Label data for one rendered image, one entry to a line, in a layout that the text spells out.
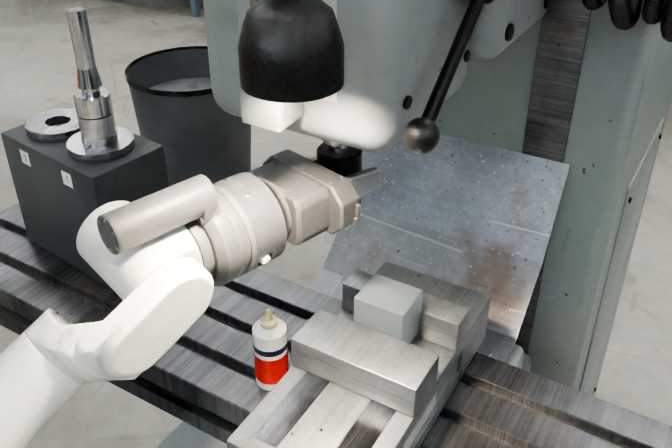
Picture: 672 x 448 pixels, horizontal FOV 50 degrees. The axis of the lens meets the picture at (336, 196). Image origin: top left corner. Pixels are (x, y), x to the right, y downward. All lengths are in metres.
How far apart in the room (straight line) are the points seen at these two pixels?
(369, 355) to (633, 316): 1.95
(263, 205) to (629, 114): 0.55
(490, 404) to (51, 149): 0.67
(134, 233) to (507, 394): 0.52
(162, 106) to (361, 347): 1.95
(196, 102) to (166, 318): 2.03
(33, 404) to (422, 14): 0.43
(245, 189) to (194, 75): 2.40
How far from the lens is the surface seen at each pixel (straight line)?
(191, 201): 0.61
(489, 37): 0.74
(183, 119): 2.63
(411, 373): 0.76
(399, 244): 1.12
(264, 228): 0.64
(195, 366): 0.94
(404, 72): 0.59
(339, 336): 0.80
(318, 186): 0.68
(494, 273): 1.08
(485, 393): 0.91
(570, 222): 1.11
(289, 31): 0.46
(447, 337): 0.84
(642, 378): 2.44
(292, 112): 0.61
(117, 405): 2.27
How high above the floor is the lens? 1.60
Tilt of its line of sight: 31 degrees down
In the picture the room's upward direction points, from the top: straight up
